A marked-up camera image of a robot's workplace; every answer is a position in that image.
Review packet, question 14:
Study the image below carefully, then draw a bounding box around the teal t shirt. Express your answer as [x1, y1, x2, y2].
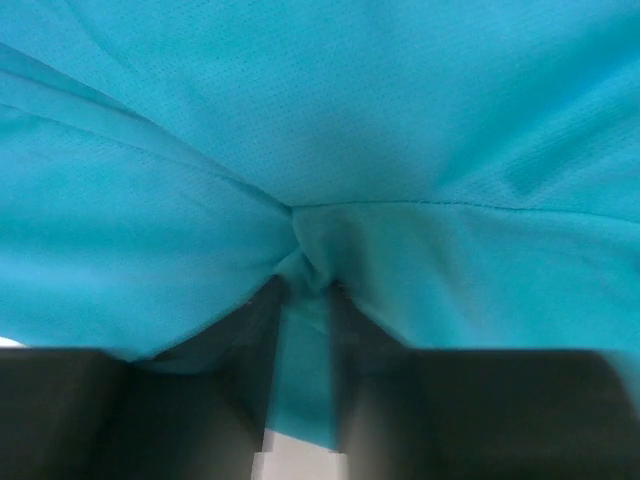
[1, 1, 639, 446]

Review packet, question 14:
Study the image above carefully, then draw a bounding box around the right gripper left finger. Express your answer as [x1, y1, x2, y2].
[1, 276, 289, 479]

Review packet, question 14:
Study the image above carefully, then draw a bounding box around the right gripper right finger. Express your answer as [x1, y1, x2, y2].
[329, 284, 639, 479]

